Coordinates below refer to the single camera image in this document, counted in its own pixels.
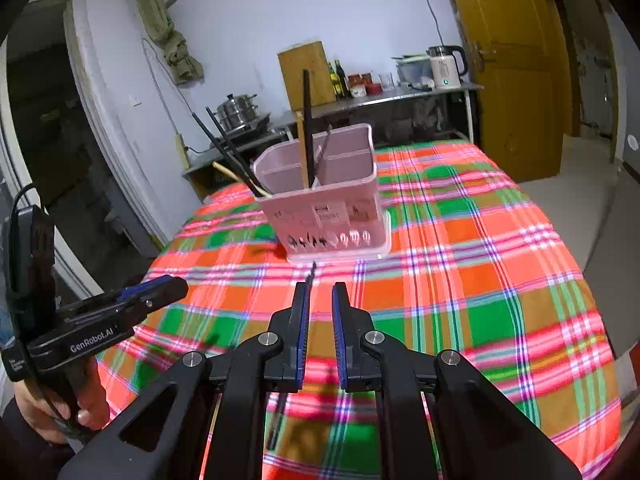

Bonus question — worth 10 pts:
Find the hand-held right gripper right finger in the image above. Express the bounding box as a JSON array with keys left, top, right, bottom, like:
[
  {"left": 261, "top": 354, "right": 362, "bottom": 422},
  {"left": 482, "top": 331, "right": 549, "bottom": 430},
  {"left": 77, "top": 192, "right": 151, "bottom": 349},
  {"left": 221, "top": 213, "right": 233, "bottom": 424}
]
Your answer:
[{"left": 331, "top": 282, "right": 584, "bottom": 480}]

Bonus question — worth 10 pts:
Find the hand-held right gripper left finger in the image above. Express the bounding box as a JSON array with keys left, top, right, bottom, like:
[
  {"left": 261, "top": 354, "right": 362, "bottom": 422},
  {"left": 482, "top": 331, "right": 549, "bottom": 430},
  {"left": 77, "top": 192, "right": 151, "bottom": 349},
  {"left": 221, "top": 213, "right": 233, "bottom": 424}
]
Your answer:
[{"left": 57, "top": 282, "right": 311, "bottom": 480}]

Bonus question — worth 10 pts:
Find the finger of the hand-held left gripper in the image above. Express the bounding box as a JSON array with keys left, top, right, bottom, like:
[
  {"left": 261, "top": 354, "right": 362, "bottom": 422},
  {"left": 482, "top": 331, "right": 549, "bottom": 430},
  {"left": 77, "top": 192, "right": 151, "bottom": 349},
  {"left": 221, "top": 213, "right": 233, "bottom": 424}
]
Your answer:
[
  {"left": 99, "top": 276, "right": 190, "bottom": 332},
  {"left": 56, "top": 279, "right": 164, "bottom": 319}
]

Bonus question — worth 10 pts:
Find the pink plastic chopstick basket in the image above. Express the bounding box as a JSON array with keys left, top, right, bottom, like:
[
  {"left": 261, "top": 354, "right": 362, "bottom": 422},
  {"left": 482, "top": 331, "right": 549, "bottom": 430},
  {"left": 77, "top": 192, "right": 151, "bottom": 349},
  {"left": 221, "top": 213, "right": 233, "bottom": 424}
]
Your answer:
[{"left": 251, "top": 123, "right": 392, "bottom": 264}]

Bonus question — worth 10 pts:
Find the person's left forearm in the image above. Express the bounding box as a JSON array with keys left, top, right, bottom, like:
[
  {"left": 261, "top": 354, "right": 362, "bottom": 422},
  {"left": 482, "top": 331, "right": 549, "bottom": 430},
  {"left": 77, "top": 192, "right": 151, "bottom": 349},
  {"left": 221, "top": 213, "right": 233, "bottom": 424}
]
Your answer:
[{"left": 0, "top": 402, "right": 76, "bottom": 480}]

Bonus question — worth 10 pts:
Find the person's left hand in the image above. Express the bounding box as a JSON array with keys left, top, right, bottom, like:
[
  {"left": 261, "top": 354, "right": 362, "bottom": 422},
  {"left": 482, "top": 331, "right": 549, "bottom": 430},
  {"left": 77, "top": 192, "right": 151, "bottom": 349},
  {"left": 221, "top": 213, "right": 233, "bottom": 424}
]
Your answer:
[{"left": 0, "top": 355, "right": 112, "bottom": 447}]

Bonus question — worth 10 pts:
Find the low grey side table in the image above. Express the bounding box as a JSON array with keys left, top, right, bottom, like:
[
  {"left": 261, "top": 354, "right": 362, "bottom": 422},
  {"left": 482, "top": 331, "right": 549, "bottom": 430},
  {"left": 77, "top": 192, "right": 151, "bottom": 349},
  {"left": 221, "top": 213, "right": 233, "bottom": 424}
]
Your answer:
[{"left": 181, "top": 127, "right": 293, "bottom": 201}]

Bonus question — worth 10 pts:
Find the plaid tablecloth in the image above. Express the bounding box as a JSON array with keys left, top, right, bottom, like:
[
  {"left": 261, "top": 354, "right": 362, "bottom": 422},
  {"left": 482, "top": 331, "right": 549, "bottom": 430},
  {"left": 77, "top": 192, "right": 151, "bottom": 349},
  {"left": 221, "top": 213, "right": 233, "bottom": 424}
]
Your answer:
[{"left": 95, "top": 141, "right": 623, "bottom": 480}]

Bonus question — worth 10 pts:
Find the metal utensil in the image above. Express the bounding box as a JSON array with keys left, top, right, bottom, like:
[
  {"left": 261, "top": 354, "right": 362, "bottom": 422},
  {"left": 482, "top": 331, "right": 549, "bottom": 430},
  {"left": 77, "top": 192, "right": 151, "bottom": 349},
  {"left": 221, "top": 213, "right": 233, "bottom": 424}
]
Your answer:
[{"left": 314, "top": 127, "right": 333, "bottom": 183}]

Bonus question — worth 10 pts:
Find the induction cooker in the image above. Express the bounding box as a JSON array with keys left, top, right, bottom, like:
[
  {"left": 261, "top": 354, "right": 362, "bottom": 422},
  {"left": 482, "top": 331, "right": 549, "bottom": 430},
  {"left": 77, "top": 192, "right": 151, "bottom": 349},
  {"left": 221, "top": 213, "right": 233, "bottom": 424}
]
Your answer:
[{"left": 210, "top": 115, "right": 273, "bottom": 141}]

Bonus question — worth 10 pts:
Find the steel pot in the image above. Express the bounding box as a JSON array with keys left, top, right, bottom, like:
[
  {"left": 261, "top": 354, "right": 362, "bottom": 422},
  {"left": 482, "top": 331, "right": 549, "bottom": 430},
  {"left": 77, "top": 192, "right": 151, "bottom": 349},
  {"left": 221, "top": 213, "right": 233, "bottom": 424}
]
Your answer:
[{"left": 216, "top": 92, "right": 259, "bottom": 131}]

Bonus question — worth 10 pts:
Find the wooden cutting board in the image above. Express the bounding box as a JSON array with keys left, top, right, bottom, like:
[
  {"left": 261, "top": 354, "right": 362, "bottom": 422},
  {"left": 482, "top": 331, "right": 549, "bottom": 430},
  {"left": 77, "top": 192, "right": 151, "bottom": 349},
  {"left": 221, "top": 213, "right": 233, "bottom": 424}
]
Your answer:
[{"left": 277, "top": 41, "right": 337, "bottom": 111}]

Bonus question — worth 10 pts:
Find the green hanging cloth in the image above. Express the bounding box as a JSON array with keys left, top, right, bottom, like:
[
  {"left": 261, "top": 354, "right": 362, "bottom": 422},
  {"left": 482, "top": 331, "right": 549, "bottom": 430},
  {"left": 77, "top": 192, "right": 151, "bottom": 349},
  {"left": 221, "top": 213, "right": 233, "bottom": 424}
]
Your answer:
[{"left": 136, "top": 0, "right": 205, "bottom": 86}]

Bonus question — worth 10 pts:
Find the metal table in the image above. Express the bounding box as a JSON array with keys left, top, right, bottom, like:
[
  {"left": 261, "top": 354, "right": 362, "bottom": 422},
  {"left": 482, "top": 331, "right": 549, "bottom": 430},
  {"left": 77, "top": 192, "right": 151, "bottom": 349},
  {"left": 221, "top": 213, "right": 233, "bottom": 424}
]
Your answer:
[{"left": 272, "top": 82, "right": 485, "bottom": 146}]

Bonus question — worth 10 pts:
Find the grey lidded container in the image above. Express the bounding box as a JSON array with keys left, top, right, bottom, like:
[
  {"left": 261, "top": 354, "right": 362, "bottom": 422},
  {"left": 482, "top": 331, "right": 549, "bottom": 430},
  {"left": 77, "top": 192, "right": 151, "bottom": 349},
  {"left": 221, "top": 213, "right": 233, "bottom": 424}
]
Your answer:
[{"left": 396, "top": 54, "right": 433, "bottom": 86}]

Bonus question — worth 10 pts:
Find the white electric kettle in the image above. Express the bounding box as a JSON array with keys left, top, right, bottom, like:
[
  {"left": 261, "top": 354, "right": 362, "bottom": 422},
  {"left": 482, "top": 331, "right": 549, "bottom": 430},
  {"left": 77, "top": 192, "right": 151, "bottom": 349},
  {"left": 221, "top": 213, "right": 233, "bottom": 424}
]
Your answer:
[{"left": 426, "top": 45, "right": 469, "bottom": 90}]

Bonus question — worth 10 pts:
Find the yellow wooden door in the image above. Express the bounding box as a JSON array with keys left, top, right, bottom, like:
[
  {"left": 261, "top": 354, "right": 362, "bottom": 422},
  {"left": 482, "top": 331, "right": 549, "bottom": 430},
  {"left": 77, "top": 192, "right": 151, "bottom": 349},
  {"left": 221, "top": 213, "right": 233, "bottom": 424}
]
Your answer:
[{"left": 437, "top": 0, "right": 573, "bottom": 183}]

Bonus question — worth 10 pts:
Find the white door frame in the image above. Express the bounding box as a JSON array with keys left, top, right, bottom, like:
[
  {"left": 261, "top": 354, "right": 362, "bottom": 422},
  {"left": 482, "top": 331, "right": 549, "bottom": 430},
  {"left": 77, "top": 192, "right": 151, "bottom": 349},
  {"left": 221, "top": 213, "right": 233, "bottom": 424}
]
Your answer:
[{"left": 0, "top": 0, "right": 173, "bottom": 301}]

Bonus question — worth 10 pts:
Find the black wall cable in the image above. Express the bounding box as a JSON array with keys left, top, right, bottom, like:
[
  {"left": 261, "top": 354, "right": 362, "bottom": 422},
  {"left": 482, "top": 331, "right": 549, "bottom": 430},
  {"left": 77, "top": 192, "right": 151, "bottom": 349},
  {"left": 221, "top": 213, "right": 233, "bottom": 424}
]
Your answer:
[{"left": 409, "top": 0, "right": 463, "bottom": 51}]

